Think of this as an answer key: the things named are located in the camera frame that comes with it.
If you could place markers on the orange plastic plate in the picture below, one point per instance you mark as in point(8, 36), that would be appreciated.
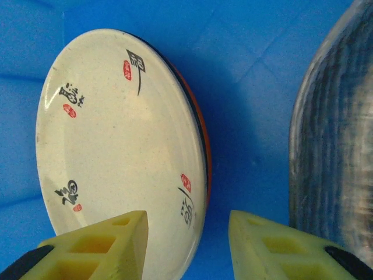
point(210, 157)

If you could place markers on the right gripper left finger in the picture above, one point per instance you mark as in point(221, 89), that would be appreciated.
point(96, 248)

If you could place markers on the blue plastic bin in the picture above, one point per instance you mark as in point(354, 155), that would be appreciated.
point(247, 87)

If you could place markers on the clear textured glass plate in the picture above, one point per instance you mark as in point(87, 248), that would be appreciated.
point(295, 146)

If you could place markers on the cream plate with calligraphy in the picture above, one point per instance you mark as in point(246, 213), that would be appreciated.
point(116, 140)

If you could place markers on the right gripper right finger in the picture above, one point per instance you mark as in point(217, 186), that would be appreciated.
point(277, 253)

